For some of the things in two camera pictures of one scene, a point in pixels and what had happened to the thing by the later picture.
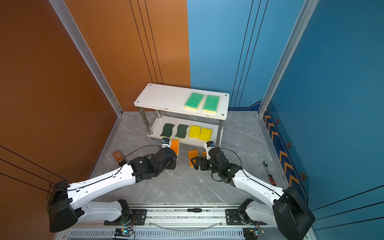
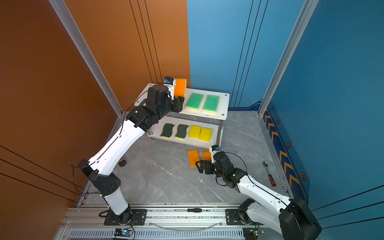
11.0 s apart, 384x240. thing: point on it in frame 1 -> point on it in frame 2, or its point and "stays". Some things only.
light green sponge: [194, 101] stays
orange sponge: [192, 154] stays
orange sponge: [174, 145] -> [180, 88]
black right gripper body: [216, 168] stays
